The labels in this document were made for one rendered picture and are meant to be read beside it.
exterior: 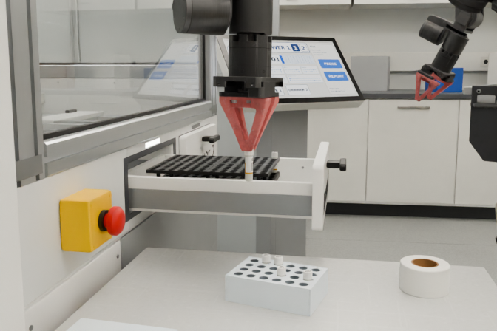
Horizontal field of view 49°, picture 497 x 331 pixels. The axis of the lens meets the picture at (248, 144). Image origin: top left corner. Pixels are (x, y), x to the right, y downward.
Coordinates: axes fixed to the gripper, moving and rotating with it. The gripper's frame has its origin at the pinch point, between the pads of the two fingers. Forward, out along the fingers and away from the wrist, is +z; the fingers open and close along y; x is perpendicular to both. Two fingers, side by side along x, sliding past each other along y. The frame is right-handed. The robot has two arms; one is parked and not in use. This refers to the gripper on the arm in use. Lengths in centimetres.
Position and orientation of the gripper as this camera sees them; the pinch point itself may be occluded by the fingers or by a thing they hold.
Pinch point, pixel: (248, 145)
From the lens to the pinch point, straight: 74.5
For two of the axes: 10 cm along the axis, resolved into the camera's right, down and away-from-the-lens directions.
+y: -3.5, 1.1, -9.3
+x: 9.4, 0.6, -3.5
